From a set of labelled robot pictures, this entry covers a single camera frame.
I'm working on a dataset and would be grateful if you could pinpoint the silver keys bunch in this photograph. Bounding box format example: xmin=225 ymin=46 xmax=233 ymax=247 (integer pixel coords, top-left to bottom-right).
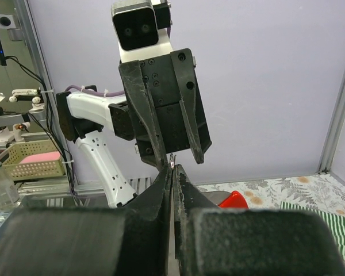
xmin=169 ymin=153 xmax=176 ymax=169

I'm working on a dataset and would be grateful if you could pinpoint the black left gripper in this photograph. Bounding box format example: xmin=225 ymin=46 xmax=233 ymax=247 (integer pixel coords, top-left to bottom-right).
xmin=111 ymin=48 xmax=210 ymax=170

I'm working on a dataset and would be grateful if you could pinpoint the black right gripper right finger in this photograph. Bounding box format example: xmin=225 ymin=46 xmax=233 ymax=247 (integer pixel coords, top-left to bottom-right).
xmin=172 ymin=164 xmax=345 ymax=275

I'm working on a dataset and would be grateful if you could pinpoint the green white striped cloth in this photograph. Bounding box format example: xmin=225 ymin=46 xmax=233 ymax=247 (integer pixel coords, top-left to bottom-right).
xmin=280 ymin=201 xmax=345 ymax=261

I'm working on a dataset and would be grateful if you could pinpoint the beige perforated basket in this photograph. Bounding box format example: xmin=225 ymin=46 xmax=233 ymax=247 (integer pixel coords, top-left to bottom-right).
xmin=0 ymin=140 xmax=65 ymax=181

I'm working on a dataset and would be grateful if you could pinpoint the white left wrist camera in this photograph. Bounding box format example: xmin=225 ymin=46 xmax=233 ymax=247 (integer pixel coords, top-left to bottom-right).
xmin=111 ymin=1 xmax=173 ymax=63

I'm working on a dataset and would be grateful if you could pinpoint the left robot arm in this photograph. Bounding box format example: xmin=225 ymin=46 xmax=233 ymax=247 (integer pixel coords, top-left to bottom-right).
xmin=56 ymin=48 xmax=212 ymax=208

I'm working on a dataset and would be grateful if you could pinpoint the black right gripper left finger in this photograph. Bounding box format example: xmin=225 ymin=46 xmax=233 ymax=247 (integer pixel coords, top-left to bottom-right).
xmin=0 ymin=166 xmax=172 ymax=275

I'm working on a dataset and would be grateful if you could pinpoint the clear plastic bottle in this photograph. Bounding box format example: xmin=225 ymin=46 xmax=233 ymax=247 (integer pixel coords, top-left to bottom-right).
xmin=0 ymin=162 xmax=20 ymax=210

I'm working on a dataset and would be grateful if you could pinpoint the pink sponge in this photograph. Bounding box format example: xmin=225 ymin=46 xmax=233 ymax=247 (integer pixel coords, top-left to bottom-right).
xmin=20 ymin=151 xmax=60 ymax=164

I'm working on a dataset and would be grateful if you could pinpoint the red handled carabiner keyring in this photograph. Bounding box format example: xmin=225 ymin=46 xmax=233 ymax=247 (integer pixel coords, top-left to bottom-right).
xmin=203 ymin=190 xmax=249 ymax=209

